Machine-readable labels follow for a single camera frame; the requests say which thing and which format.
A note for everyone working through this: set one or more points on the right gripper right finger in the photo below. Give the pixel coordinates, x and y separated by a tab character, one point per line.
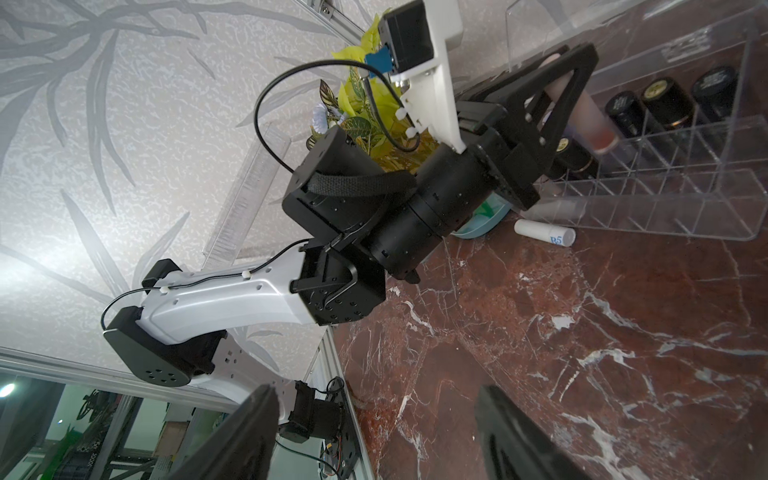
513	446

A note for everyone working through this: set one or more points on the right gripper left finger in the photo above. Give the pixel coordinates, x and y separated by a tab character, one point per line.
242	447

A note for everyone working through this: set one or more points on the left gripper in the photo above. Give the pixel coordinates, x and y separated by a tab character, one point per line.
518	122

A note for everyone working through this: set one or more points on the pink lip gloss tube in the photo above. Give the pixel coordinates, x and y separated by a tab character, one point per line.
586	118

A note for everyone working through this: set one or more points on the white lip balm tube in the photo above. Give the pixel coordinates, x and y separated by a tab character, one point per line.
553	234

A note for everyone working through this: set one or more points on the black gold lipstick tube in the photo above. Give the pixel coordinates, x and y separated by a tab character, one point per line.
715	92

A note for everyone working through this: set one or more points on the dark brown lipstick tube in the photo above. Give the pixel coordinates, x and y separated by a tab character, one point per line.
573	161

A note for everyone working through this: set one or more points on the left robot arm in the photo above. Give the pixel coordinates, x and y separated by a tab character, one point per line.
363	225

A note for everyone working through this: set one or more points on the clear acrylic lipstick organizer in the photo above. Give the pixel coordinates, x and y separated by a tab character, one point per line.
683	84

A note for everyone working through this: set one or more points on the black glossy lipstick tube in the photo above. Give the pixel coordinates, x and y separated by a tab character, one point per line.
627	113

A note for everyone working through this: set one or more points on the teal dustpan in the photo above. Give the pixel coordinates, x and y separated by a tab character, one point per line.
485	218

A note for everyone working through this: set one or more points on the artificial plant in vase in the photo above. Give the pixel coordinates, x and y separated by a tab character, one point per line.
367	112

